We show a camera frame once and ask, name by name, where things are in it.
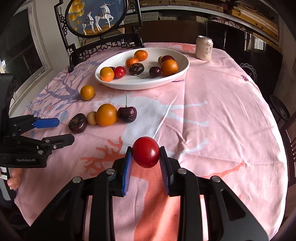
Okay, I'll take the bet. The red cherry tomato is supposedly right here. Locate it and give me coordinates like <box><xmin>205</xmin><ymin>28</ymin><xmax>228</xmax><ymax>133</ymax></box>
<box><xmin>132</xmin><ymin>137</ymin><xmax>160</xmax><ymax>168</ymax></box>
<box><xmin>114</xmin><ymin>66</ymin><xmax>126</xmax><ymax>79</ymax></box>

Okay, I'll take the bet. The dark water chestnut front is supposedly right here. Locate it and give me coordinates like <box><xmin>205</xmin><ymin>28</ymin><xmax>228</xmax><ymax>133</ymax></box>
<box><xmin>128</xmin><ymin>63</ymin><xmax>144</xmax><ymax>75</ymax></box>

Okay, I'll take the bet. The textured orange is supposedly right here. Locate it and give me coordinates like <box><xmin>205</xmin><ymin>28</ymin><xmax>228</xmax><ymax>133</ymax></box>
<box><xmin>161</xmin><ymin>59</ymin><xmax>179</xmax><ymax>76</ymax></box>

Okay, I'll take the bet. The small mandarin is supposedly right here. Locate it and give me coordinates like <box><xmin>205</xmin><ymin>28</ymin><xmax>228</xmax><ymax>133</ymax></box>
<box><xmin>125</xmin><ymin>58</ymin><xmax>139</xmax><ymax>69</ymax></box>

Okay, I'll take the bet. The large front mandarin orange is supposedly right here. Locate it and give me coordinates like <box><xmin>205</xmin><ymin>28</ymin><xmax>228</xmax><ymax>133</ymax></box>
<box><xmin>134</xmin><ymin>50</ymin><xmax>149</xmax><ymax>61</ymax></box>

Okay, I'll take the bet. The dark red plum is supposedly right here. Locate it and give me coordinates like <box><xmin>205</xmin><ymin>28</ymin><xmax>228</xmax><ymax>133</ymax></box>
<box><xmin>161</xmin><ymin>55</ymin><xmax>175</xmax><ymax>63</ymax></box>

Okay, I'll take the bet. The person's left hand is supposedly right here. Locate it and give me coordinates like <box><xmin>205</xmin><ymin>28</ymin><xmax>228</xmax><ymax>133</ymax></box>
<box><xmin>8</xmin><ymin>168</ymin><xmax>23</xmax><ymax>190</ymax></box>

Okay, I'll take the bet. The dark water chestnut back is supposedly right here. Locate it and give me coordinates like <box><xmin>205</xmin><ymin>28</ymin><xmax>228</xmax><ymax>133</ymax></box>
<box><xmin>68</xmin><ymin>113</ymin><xmax>88</xmax><ymax>133</ymax></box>

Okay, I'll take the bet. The smooth orange fruit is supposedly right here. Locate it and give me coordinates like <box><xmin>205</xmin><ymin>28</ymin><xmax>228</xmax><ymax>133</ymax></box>
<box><xmin>96</xmin><ymin>103</ymin><xmax>117</xmax><ymax>127</ymax></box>

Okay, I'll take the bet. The dark cherry with stem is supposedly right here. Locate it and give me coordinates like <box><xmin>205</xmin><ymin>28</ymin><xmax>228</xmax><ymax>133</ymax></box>
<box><xmin>117</xmin><ymin>93</ymin><xmax>137</xmax><ymax>123</ymax></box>

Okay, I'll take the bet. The small far orange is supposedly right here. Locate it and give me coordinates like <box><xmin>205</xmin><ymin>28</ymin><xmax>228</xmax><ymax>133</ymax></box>
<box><xmin>80</xmin><ymin>85</ymin><xmax>95</xmax><ymax>101</ymax></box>

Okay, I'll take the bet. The pink patterned tablecloth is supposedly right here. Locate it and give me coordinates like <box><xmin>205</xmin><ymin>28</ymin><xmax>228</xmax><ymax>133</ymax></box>
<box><xmin>15</xmin><ymin>43</ymin><xmax>288</xmax><ymax>237</ymax></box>

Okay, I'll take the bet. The white oval plate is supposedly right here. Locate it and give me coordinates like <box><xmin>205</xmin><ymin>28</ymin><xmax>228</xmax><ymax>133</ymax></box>
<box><xmin>95</xmin><ymin>47</ymin><xmax>190</xmax><ymax>90</ymax></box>

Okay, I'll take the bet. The brown wooden chair right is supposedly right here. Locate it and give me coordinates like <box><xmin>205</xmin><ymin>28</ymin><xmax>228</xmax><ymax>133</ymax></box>
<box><xmin>280</xmin><ymin>116</ymin><xmax>295</xmax><ymax>187</ymax></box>

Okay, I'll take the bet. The round deer painting screen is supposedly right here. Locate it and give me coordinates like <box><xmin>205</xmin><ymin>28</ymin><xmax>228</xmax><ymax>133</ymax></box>
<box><xmin>54</xmin><ymin>0</ymin><xmax>143</xmax><ymax>55</ymax></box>

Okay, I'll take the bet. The black carved wooden chair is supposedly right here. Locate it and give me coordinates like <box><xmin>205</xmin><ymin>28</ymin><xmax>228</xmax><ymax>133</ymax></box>
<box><xmin>68</xmin><ymin>33</ymin><xmax>144</xmax><ymax>73</ymax></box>

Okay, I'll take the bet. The pale beverage can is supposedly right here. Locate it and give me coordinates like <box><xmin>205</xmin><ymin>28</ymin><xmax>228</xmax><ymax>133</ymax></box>
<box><xmin>195</xmin><ymin>35</ymin><xmax>213</xmax><ymax>61</ymax></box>

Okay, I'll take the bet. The wooden bookshelf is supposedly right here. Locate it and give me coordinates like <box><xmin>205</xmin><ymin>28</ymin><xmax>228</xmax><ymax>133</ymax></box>
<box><xmin>139</xmin><ymin>1</ymin><xmax>282</xmax><ymax>45</ymax></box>

